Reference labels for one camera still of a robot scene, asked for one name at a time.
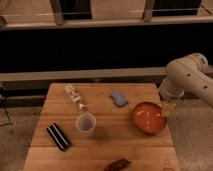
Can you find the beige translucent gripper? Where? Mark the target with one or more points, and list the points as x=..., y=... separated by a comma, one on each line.
x=168, y=106

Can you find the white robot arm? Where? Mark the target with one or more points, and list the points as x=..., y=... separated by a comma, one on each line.
x=185, y=74

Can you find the orange ceramic bowl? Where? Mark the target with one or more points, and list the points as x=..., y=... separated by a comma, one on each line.
x=146, y=116

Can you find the blue sponge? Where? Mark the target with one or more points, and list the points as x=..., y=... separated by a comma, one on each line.
x=119, y=98

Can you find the wooden table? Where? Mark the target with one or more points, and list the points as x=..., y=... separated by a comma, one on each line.
x=115, y=136

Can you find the white tube bottle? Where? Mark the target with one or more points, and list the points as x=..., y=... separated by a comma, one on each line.
x=75, y=96

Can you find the black white striped box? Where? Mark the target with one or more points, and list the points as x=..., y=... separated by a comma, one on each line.
x=58, y=136

